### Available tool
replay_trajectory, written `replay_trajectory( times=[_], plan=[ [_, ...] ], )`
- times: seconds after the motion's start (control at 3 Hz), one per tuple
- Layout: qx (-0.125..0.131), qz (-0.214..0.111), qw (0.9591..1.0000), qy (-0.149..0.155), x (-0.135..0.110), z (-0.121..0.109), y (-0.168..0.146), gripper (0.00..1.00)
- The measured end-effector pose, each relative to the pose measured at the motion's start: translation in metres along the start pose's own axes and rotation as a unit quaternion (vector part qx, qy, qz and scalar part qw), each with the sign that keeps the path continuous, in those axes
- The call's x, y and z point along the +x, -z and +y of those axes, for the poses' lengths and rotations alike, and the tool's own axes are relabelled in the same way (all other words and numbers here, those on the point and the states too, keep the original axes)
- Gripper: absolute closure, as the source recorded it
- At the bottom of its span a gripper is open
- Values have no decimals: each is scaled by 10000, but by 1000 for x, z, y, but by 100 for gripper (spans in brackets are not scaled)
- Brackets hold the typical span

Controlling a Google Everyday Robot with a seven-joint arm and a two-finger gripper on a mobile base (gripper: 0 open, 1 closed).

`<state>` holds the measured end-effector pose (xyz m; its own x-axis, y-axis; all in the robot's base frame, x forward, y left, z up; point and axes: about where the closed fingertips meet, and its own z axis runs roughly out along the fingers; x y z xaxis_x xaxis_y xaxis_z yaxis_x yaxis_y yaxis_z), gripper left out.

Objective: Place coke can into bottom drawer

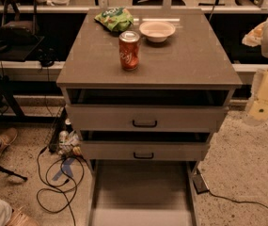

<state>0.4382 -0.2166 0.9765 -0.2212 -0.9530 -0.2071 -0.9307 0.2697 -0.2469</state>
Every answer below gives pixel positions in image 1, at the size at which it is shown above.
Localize orange soda can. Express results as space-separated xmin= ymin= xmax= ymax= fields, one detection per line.
xmin=118 ymin=31 xmax=140 ymax=70

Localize tan shoe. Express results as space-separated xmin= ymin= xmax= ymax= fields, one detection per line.
xmin=5 ymin=209 xmax=40 ymax=226
xmin=0 ymin=127 xmax=19 ymax=165

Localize tan shoe upper left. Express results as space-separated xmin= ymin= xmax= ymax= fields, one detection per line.
xmin=0 ymin=127 xmax=19 ymax=165

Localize black tripod leg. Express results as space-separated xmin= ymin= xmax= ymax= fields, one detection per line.
xmin=0 ymin=166 xmax=28 ymax=182

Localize grey drawer cabinet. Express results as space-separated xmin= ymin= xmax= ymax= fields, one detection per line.
xmin=55 ymin=7 xmax=244 ymax=171

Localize black cable on floor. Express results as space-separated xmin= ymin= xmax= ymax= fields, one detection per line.
xmin=35 ymin=146 xmax=86 ymax=226

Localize black headphones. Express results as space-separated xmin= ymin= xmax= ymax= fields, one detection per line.
xmin=38 ymin=48 xmax=56 ymax=68

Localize white bowl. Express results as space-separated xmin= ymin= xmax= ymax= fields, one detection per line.
xmin=139 ymin=21 xmax=176 ymax=43

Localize black power adapter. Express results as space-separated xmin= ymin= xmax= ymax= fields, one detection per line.
xmin=193 ymin=174 xmax=209 ymax=194

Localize black bag on shelf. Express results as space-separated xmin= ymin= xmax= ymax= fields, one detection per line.
xmin=0 ymin=0 xmax=38 ymax=45

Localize top drawer with black handle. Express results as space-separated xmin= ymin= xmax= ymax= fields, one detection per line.
xmin=66 ymin=105 xmax=228 ymax=133

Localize open bottom drawer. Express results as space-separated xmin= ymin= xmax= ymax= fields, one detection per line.
xmin=87 ymin=160 xmax=200 ymax=226

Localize tan shoe lower left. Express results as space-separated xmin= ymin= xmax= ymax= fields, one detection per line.
xmin=5 ymin=209 xmax=40 ymax=226

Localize green chip bag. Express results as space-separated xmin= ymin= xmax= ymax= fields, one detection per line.
xmin=94 ymin=7 xmax=134 ymax=32

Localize pile of cans and trash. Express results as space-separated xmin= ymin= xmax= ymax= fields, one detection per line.
xmin=57 ymin=119 xmax=82 ymax=156

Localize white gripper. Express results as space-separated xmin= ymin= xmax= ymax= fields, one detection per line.
xmin=244 ymin=69 xmax=268 ymax=126

